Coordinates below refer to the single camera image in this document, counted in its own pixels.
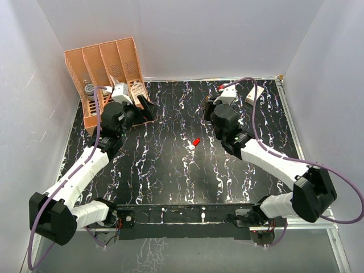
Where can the white labelled packet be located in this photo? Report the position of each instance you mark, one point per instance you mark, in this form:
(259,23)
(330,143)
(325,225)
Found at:
(137,88)

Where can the orange plastic file organizer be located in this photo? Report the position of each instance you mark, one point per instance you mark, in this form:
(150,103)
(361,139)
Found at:
(94,63)

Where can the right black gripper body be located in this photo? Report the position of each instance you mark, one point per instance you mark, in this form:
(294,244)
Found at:
(210,110)

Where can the black front base bar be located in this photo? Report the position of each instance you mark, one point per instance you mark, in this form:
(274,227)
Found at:
(189,221)

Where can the grey round canister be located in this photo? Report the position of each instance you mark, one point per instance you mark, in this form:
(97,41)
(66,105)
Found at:
(89,90)

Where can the small white red box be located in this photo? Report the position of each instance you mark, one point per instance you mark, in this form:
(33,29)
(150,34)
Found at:
(253,95)

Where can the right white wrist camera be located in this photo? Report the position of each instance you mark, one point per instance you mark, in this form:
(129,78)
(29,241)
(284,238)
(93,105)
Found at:
(227,95)

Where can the red key tag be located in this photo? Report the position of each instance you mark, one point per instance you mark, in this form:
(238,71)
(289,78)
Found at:
(196,141)

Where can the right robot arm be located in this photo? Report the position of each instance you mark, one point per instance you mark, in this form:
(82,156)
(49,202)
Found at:
(312,190)

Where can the white printed card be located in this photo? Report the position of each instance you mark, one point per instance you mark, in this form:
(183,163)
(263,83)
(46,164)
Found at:
(115,81)

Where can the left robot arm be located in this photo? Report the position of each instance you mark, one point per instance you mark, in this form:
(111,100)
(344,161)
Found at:
(54,213)

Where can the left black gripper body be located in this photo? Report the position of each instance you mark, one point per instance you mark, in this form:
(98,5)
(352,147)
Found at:
(136,116)

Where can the aluminium frame rail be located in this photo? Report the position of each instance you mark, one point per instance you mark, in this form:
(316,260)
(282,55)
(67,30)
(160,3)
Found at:
(296,223)

